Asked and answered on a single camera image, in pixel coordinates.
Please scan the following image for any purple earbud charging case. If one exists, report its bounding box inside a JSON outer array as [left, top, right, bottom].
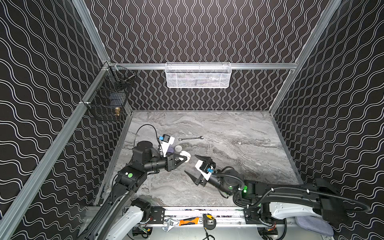
[[167, 146, 175, 154]]

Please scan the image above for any white earbud charging case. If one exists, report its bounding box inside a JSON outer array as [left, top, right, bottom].
[[174, 145, 183, 153]]

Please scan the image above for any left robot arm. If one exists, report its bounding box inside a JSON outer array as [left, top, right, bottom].
[[78, 141, 191, 240]]

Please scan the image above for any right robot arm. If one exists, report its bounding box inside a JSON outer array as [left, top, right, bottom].
[[187, 156, 371, 226]]

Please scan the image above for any silver combination wrench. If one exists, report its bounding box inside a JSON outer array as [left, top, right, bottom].
[[179, 136, 204, 141]]

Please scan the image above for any black yellow tape measure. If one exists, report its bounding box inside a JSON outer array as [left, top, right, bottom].
[[203, 214, 217, 230]]

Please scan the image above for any brass padlock in basket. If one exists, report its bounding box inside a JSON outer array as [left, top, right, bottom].
[[115, 107, 121, 117]]

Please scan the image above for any orange adjustable wrench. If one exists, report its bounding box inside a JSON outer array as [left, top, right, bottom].
[[162, 217, 203, 232]]

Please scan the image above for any grey cloth pad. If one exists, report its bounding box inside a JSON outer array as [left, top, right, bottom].
[[295, 216, 334, 237]]

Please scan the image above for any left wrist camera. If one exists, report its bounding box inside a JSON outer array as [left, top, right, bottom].
[[159, 135, 175, 157]]

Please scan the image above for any black wire basket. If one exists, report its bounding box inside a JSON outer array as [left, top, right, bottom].
[[82, 62, 137, 123]]

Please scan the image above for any white wire mesh basket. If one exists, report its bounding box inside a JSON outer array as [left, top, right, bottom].
[[165, 62, 232, 89]]

